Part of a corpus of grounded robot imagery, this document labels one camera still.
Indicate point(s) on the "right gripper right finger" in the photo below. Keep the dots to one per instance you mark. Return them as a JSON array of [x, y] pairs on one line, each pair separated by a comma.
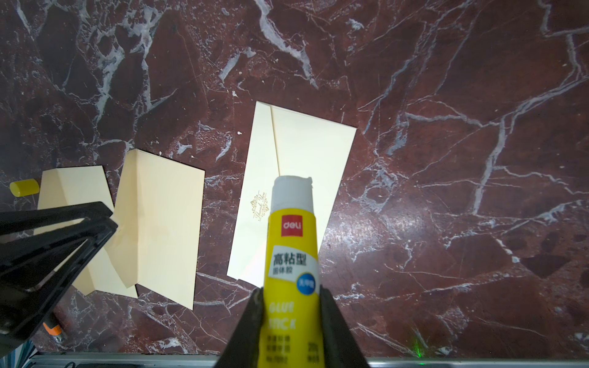
[[340, 347]]

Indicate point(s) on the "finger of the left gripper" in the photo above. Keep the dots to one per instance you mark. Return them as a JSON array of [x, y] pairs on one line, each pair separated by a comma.
[[37, 271], [27, 220]]

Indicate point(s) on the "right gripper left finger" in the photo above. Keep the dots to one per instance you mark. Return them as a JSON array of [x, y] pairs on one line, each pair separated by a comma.
[[242, 350]]

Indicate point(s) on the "yellow glue stick cap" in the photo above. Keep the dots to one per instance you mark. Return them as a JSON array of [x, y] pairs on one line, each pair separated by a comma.
[[26, 187]]

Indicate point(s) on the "yellow glue stick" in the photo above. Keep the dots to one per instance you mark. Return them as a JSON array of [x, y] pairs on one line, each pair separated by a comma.
[[291, 291]]

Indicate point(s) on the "orange adjustable wrench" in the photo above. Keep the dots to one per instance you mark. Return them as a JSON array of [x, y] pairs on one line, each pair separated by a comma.
[[54, 329]]

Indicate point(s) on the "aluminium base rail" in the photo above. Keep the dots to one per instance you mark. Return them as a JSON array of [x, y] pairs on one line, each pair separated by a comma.
[[144, 360]]

